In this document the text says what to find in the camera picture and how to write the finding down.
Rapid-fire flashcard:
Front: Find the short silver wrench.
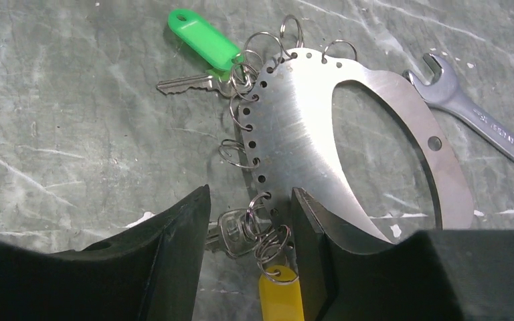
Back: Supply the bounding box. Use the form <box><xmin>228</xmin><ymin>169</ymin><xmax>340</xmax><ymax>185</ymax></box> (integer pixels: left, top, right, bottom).
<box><xmin>403</xmin><ymin>53</ymin><xmax>514</xmax><ymax>162</ymax></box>

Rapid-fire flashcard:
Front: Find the silver key with rings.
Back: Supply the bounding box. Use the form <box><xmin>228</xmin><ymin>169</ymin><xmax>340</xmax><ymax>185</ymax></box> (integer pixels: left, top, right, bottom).
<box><xmin>205</xmin><ymin>205</ymin><xmax>267</xmax><ymax>259</ymax></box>

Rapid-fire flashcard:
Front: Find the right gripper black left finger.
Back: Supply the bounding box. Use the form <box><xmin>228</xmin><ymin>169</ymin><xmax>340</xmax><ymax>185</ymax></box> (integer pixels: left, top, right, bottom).
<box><xmin>0</xmin><ymin>185</ymin><xmax>211</xmax><ymax>320</ymax></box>

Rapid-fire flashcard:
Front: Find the yellow key tag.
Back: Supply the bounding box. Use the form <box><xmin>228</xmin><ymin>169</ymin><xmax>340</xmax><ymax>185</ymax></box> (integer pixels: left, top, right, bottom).
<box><xmin>258</xmin><ymin>265</ymin><xmax>305</xmax><ymax>321</ymax></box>

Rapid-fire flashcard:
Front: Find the green key tag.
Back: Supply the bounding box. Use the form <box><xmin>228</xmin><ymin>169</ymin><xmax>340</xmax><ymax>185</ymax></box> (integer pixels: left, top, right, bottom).
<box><xmin>167</xmin><ymin>9</ymin><xmax>240</xmax><ymax>71</ymax></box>

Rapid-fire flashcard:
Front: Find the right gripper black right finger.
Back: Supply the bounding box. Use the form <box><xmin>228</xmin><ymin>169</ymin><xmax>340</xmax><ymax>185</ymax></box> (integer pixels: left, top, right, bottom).
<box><xmin>290</xmin><ymin>188</ymin><xmax>514</xmax><ymax>320</ymax></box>

